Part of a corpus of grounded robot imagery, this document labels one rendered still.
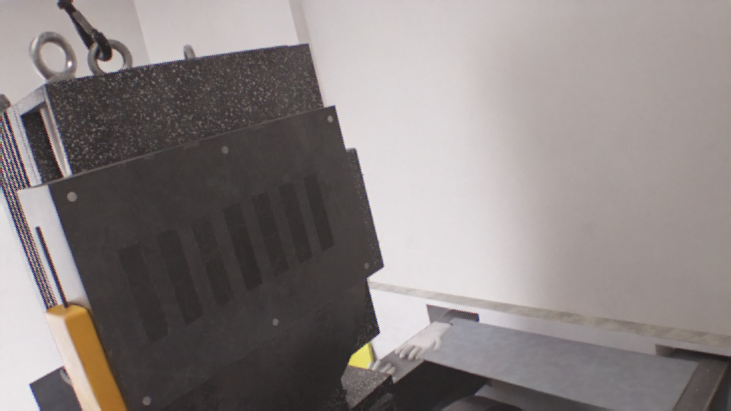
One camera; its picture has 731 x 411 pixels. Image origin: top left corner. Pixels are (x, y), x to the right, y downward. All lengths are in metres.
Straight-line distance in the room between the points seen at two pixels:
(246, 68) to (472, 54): 0.86
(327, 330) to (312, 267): 0.11
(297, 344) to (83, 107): 0.45
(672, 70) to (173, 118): 1.08
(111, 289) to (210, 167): 0.20
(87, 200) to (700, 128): 1.24
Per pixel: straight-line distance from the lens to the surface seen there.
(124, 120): 0.81
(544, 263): 1.69
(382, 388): 1.19
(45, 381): 1.42
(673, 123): 1.41
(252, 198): 0.75
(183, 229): 0.69
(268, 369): 0.80
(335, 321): 0.87
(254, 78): 0.94
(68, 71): 0.82
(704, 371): 1.54
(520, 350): 1.66
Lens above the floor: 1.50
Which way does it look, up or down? 12 degrees down
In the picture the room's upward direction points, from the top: 14 degrees counter-clockwise
